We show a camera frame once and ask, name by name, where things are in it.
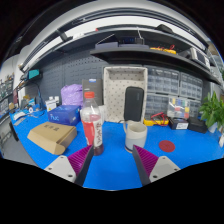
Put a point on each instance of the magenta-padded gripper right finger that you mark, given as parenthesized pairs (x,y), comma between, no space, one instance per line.
(160,166)

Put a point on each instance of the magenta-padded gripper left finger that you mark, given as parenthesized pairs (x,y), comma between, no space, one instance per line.
(63,166)

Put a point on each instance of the clear bottle with red label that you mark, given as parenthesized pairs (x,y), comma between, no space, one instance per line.
(93,130)

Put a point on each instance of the flat round red coaster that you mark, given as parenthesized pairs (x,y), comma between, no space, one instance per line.
(167,146)

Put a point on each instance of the brown cardboard box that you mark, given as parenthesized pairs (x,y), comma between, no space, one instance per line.
(50,136)

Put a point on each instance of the grey-white ceramic mug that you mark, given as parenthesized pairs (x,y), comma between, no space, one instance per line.
(136,137)

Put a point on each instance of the yellow multimeter with red leads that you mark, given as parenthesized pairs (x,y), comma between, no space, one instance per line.
(156,122)

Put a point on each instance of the black box with white label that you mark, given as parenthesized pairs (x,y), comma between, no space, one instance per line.
(179,124)

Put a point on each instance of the blue printed box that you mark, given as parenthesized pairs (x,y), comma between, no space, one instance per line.
(63,115)

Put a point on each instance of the flat black case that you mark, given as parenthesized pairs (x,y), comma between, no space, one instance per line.
(197,125)

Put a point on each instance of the clear box with coloured parts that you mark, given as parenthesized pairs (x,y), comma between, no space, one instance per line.
(178,107)

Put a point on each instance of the small white labelled box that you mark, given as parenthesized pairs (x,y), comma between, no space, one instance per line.
(50,105)

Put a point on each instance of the black rounded case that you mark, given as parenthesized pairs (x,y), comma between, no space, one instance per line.
(133,104)

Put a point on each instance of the purple plastic bag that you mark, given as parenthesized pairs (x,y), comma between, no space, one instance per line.
(71,95)

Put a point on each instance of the green potted plant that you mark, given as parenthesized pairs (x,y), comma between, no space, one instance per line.
(211,110)

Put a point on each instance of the grey small-parts drawer cabinet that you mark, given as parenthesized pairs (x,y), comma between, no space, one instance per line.
(163,83)

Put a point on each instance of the dark grey upright box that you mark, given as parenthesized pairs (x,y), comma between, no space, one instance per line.
(92,85)

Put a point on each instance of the white dotted tray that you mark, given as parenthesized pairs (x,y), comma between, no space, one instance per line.
(115,86)

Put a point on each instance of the small teal case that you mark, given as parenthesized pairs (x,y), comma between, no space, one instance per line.
(33,73)

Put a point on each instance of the black overhead shelf unit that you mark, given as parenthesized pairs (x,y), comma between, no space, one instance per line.
(140,53)

